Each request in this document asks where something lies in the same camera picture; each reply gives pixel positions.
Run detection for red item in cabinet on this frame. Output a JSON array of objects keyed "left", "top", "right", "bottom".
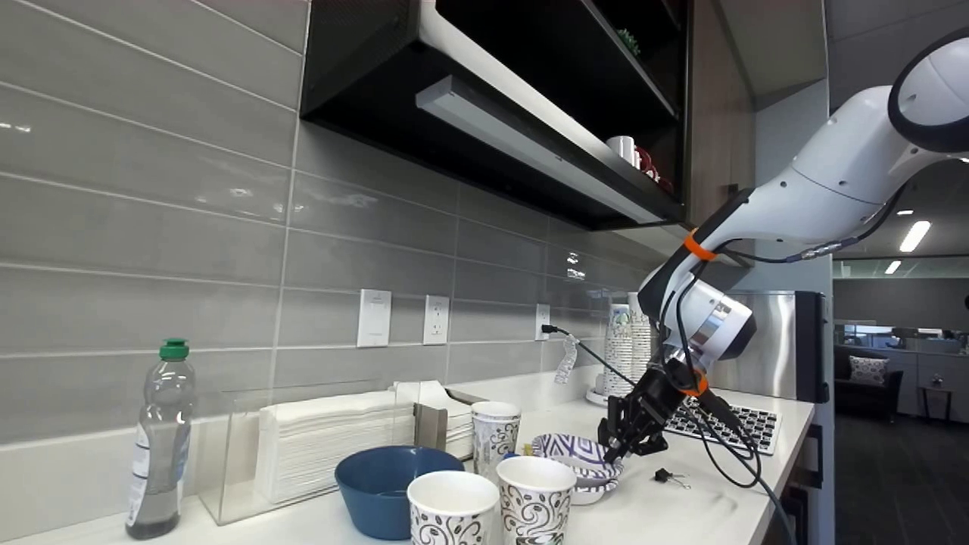
[{"left": 639, "top": 147, "right": 668, "bottom": 190}]

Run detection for clear acrylic napkin holder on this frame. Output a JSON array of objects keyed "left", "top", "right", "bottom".
[{"left": 197, "top": 399, "right": 417, "bottom": 526}]

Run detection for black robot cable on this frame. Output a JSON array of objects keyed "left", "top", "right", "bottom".
[{"left": 665, "top": 178, "right": 911, "bottom": 493}]

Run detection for ceiling light panel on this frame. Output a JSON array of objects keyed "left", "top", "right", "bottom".
[{"left": 896, "top": 219, "right": 935, "bottom": 253}]

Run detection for tall paper cup stack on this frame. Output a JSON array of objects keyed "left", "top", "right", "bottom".
[
  {"left": 628, "top": 291, "right": 653, "bottom": 392},
  {"left": 604, "top": 298, "right": 636, "bottom": 403}
]

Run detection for white wall outlet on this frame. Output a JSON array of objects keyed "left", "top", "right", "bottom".
[{"left": 422, "top": 295, "right": 452, "bottom": 346}]

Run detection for clear bottle with green cap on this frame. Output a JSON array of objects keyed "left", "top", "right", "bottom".
[{"left": 125, "top": 337, "right": 199, "bottom": 543}]

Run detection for grey napkin holder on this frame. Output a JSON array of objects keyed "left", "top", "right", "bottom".
[{"left": 411, "top": 396, "right": 480, "bottom": 462}]

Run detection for white napkins in clear holder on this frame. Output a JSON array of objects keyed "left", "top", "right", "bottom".
[{"left": 255, "top": 395, "right": 417, "bottom": 508}]

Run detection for black wall cabinet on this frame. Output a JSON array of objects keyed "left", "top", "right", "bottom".
[{"left": 301, "top": 0, "right": 699, "bottom": 234}]

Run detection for black binder clip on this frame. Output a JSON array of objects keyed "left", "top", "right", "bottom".
[{"left": 647, "top": 462, "right": 698, "bottom": 493}]

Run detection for dark armchair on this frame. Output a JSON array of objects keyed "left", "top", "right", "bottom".
[{"left": 834, "top": 346, "right": 904, "bottom": 424}]

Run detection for solid blue bowl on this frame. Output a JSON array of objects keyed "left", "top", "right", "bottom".
[{"left": 332, "top": 441, "right": 465, "bottom": 543}]

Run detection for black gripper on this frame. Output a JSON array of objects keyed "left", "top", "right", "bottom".
[{"left": 596, "top": 362, "right": 699, "bottom": 467}]

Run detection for white mug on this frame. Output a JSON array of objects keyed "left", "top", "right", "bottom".
[{"left": 607, "top": 134, "right": 644, "bottom": 169}]

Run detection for black patterned paper cup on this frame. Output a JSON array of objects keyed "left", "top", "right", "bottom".
[
  {"left": 494, "top": 455, "right": 578, "bottom": 545},
  {"left": 469, "top": 399, "right": 523, "bottom": 480},
  {"left": 404, "top": 468, "right": 502, "bottom": 545}
]

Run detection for under-cabinet light strip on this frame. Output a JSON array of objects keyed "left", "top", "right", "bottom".
[{"left": 411, "top": 72, "right": 668, "bottom": 226}]

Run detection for white napkins in grey holder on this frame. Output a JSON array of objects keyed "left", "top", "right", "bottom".
[{"left": 392, "top": 380, "right": 475, "bottom": 458}]

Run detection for white light switch plate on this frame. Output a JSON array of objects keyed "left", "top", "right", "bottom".
[{"left": 355, "top": 289, "right": 394, "bottom": 348}]

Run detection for stainless steel appliance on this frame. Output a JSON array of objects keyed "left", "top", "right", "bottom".
[{"left": 739, "top": 289, "right": 826, "bottom": 405}]

